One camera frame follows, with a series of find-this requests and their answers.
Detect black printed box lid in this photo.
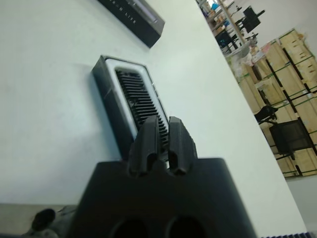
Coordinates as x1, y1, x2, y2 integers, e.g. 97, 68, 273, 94
97, 0, 166, 49

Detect black box white insert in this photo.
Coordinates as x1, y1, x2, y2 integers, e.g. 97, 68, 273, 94
90, 54, 171, 162

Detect black finned camera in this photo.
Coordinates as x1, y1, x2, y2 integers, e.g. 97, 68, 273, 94
114, 69, 171, 149

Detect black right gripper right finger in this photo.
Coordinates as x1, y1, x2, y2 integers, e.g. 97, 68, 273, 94
167, 116, 199, 177

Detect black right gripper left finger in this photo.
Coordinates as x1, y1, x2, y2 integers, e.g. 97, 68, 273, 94
127, 115, 160, 179

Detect black computer tower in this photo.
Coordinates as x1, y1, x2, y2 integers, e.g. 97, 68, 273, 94
215, 31, 238, 49

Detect black mesh folding chair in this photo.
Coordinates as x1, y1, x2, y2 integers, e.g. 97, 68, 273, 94
255, 105, 314, 162

